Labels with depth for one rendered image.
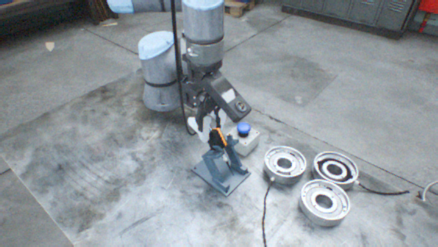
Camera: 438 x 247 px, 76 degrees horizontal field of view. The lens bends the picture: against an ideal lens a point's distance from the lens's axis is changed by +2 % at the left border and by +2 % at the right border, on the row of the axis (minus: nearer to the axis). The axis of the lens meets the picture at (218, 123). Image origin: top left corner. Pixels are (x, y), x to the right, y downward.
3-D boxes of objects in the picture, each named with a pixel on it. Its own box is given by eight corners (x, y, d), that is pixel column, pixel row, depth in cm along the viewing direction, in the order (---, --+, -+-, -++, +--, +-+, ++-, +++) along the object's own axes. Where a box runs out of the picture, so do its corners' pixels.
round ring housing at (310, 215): (337, 238, 60) (342, 228, 57) (291, 213, 64) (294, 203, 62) (350, 203, 67) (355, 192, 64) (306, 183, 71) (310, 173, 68)
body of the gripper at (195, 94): (202, 91, 68) (200, 44, 60) (229, 105, 64) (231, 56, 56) (179, 104, 64) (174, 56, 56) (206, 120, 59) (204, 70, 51)
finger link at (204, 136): (192, 133, 70) (195, 102, 65) (209, 144, 67) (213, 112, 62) (183, 137, 68) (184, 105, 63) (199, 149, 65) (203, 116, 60)
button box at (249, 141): (259, 143, 82) (260, 131, 79) (245, 157, 78) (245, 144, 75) (237, 131, 86) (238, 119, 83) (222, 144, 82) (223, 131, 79)
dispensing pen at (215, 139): (235, 180, 68) (206, 119, 64) (224, 178, 71) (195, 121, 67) (241, 174, 69) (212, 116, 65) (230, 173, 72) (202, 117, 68)
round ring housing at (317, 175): (304, 180, 72) (307, 170, 69) (318, 155, 78) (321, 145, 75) (346, 201, 67) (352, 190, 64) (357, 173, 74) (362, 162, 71)
